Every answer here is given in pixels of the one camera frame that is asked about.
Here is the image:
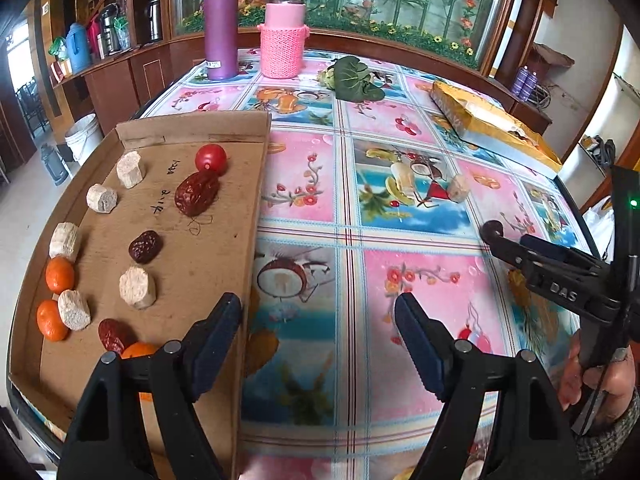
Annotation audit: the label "red thermos flask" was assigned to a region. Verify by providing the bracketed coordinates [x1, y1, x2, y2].
[86, 19, 103, 61]

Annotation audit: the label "steel thermos flask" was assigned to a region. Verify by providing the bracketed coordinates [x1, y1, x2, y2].
[145, 0, 163, 43]

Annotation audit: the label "pink knitted sleeve bottle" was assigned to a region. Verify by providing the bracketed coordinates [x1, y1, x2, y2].
[257, 0, 311, 80]

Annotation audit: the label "white plastic bucket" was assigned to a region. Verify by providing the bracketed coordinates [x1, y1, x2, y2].
[64, 113, 104, 167]

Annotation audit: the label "white plastic bag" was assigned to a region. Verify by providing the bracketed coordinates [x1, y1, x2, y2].
[582, 195, 616, 261]

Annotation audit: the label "painted bamboo glass screen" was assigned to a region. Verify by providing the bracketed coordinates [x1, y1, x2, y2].
[167, 0, 516, 73]

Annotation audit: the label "person's right hand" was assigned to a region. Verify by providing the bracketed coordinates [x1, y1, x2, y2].
[557, 330, 640, 431]

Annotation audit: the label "blue thermos jug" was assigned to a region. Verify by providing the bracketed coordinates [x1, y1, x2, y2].
[65, 22, 93, 75]

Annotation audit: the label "small orange tangerine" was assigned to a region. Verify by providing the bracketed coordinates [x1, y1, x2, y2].
[36, 300, 70, 342]
[120, 341, 161, 403]
[45, 257, 76, 295]

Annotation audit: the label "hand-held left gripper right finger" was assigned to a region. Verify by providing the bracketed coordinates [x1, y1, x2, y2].
[393, 291, 576, 480]

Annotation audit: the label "green artificial leaves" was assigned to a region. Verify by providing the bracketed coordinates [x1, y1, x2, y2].
[319, 56, 387, 103]

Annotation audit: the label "purple thermos bottle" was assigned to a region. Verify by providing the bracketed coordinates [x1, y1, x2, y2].
[202, 0, 240, 82]

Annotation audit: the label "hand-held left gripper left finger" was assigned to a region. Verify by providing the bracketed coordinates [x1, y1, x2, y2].
[56, 291, 244, 480]

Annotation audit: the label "dark chairs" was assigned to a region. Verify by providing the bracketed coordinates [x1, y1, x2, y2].
[15, 77, 46, 133]

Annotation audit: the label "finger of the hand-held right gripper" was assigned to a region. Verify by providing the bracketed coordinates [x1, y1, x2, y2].
[484, 230, 623, 323]
[519, 233, 613, 282]

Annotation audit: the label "brown cardboard tray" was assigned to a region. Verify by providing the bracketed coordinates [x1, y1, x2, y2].
[7, 111, 272, 480]

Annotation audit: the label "fruit print tablecloth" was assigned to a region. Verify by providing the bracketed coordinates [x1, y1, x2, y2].
[135, 47, 608, 480]

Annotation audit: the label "steel kettle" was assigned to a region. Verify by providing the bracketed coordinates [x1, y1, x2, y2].
[97, 2, 123, 56]

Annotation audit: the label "red cherry tomato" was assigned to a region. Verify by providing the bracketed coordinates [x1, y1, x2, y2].
[194, 143, 229, 176]

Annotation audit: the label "pale sugarcane piece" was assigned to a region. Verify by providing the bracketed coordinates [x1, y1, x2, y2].
[48, 222, 82, 263]
[86, 184, 118, 215]
[116, 151, 147, 189]
[57, 289, 92, 332]
[446, 174, 472, 204]
[119, 266, 157, 310]

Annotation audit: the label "yellow padded envelope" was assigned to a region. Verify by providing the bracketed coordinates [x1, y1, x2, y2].
[430, 80, 563, 178]

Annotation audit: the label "dark metal canister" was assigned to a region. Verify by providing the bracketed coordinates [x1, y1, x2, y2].
[40, 142, 71, 187]

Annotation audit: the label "large red date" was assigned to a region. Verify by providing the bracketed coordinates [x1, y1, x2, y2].
[174, 170, 221, 217]

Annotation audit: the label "brown cardboard box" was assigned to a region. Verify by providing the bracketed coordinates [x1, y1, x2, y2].
[530, 42, 576, 69]

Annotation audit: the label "grey knit sleeve forearm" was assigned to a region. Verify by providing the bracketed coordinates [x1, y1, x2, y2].
[574, 390, 640, 477]

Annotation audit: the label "wooden cabinet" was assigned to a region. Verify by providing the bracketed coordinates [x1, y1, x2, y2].
[30, 0, 211, 136]

